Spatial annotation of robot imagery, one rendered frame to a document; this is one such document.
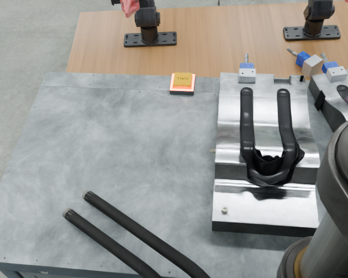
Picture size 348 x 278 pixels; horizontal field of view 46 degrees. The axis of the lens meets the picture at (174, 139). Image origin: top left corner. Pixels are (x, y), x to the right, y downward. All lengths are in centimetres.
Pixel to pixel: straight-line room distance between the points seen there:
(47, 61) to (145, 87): 155
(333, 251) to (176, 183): 78
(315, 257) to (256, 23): 128
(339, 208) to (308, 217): 75
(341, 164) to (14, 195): 105
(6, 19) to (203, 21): 201
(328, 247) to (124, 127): 96
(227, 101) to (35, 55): 193
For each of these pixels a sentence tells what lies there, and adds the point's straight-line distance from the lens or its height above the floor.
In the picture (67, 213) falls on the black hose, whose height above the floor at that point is 83.
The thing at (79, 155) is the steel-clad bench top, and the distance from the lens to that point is 128.
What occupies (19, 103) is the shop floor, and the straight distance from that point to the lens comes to 269.
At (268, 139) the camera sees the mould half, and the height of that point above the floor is 92.
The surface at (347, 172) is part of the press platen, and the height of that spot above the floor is 154.
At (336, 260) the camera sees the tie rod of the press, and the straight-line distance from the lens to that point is 46.
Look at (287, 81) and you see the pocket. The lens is 136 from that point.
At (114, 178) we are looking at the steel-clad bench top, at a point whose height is 80.
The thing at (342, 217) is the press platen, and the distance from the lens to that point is 35.
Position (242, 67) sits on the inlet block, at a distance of 133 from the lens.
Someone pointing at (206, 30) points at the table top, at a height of 80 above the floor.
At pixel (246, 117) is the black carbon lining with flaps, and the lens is 122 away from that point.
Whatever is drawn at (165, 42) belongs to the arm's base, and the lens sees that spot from 158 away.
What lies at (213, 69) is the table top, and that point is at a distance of 147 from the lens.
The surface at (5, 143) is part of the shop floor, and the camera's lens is 251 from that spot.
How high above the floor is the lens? 181
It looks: 53 degrees down
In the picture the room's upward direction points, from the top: 5 degrees counter-clockwise
